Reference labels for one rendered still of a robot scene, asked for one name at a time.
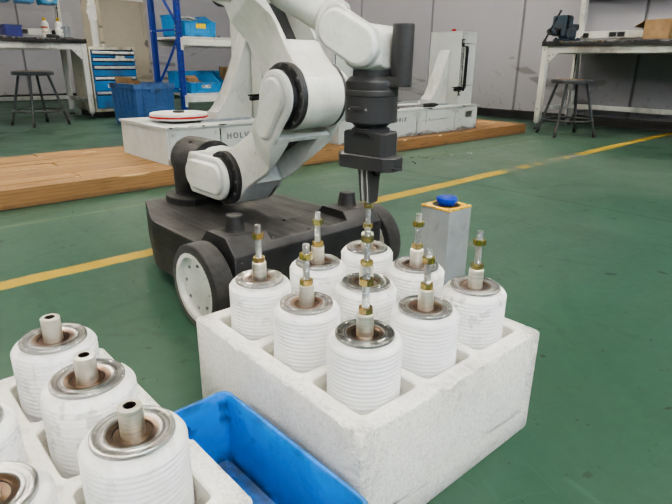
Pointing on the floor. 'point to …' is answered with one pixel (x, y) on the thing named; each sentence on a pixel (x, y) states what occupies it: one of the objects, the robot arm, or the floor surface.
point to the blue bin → (261, 455)
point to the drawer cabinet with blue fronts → (105, 70)
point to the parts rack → (180, 52)
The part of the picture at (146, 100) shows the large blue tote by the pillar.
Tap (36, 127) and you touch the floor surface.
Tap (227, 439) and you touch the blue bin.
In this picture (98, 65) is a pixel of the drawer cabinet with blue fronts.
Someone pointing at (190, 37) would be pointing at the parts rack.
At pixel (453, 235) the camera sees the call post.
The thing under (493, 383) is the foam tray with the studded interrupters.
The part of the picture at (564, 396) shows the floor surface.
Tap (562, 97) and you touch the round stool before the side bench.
